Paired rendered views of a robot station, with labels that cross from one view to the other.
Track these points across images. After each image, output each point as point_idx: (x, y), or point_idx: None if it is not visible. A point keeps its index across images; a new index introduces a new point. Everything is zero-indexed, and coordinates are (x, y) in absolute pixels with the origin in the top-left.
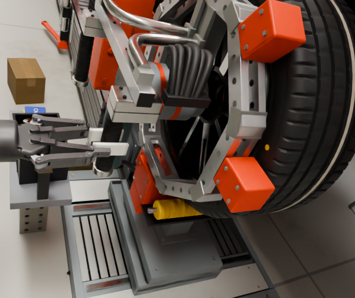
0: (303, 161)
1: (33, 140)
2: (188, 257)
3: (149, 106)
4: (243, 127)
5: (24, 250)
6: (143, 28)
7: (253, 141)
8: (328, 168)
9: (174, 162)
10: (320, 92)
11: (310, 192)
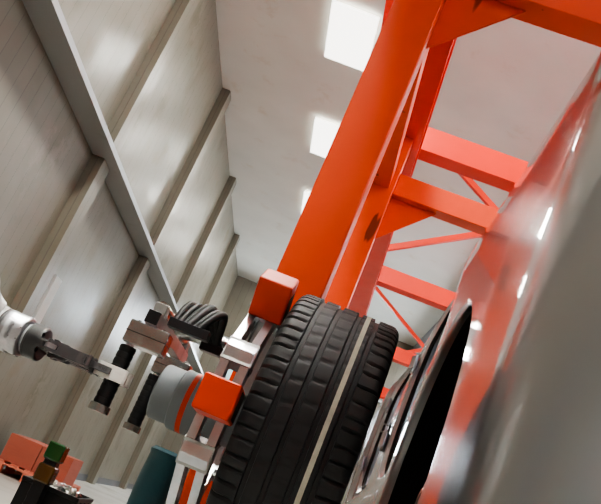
0: (288, 387)
1: (56, 339)
2: None
3: (154, 323)
4: (228, 344)
5: None
6: (196, 341)
7: (241, 368)
8: (328, 415)
9: None
10: (311, 332)
11: (316, 457)
